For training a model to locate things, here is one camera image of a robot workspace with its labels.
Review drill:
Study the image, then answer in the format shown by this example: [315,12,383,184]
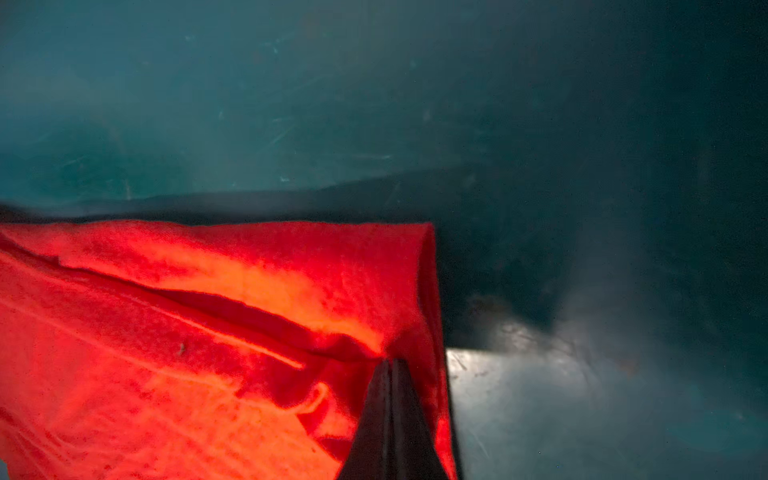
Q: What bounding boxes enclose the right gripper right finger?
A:
[391,359,448,480]

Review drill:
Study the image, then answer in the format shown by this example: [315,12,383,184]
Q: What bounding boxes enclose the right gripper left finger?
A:
[337,361,392,480]

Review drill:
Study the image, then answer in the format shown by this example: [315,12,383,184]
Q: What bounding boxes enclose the red t-shirt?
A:
[1,220,457,479]

